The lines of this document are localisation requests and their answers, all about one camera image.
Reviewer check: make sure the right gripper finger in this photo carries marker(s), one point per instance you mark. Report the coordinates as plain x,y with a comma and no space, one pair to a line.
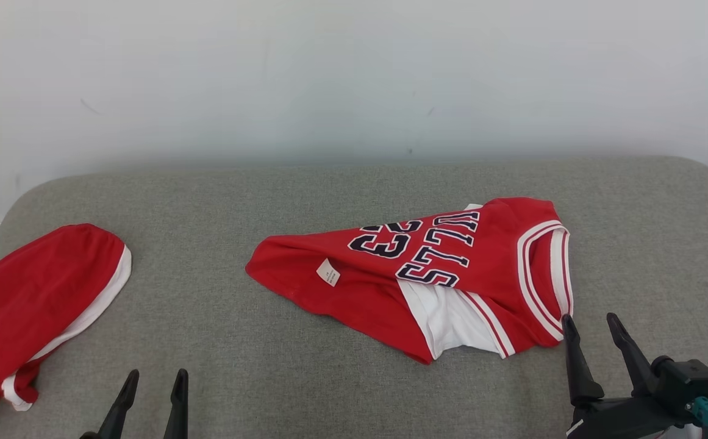
579,372
637,366

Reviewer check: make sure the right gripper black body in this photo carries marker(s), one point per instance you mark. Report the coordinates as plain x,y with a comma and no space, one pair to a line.
616,417

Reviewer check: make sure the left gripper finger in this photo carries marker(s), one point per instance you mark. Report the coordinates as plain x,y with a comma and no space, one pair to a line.
119,408
178,408

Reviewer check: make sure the red basketball shorts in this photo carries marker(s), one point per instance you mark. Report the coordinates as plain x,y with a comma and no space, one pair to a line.
30,292

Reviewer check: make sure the red basketball jersey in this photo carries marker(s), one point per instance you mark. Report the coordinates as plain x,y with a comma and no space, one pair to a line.
360,292

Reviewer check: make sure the grey fabric sofa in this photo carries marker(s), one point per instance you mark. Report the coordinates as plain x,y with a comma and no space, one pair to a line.
354,201

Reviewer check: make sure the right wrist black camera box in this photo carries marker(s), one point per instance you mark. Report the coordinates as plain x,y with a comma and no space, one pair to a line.
689,381

